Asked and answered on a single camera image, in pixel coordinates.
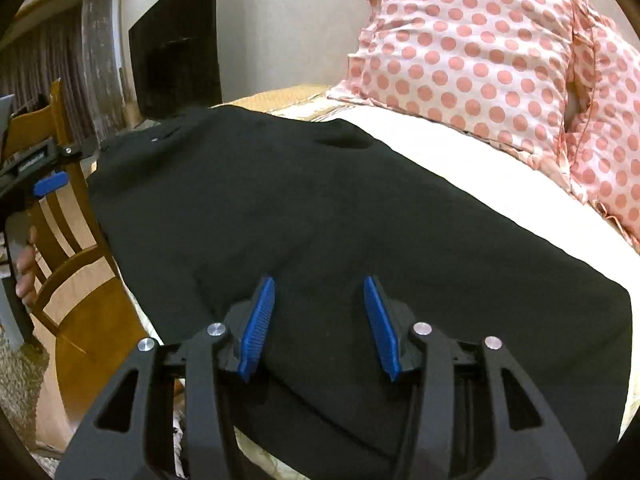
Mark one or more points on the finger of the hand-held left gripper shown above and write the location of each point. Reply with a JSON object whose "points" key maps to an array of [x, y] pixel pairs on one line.
{"points": [[52, 167]]}

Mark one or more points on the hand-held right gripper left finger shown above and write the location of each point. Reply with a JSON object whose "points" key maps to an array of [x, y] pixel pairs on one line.
{"points": [[256, 327]]}

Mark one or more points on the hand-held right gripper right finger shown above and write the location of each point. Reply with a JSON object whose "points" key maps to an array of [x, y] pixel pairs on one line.
{"points": [[381, 330]]}

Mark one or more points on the black pants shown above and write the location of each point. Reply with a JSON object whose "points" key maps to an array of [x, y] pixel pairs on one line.
{"points": [[350, 220]]}

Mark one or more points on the person's left hand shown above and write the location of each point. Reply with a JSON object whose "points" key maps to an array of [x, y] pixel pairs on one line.
{"points": [[26, 275]]}

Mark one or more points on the wooden chair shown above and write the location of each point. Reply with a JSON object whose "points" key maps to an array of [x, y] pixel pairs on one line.
{"points": [[75, 280]]}

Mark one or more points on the brown curtain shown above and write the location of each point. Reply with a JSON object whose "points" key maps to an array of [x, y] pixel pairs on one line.
{"points": [[45, 65]]}

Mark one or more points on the black television screen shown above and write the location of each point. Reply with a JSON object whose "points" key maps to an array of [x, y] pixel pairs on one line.
{"points": [[177, 55]]}

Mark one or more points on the white bed sheet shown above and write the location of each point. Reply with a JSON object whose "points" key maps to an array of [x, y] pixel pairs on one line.
{"points": [[500, 180]]}

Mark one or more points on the woven bed mat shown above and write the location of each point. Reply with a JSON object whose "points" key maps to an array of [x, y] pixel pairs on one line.
{"points": [[280, 102]]}

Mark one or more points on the pink polka dot pillow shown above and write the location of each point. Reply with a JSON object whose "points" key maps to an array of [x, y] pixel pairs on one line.
{"points": [[500, 60]]}

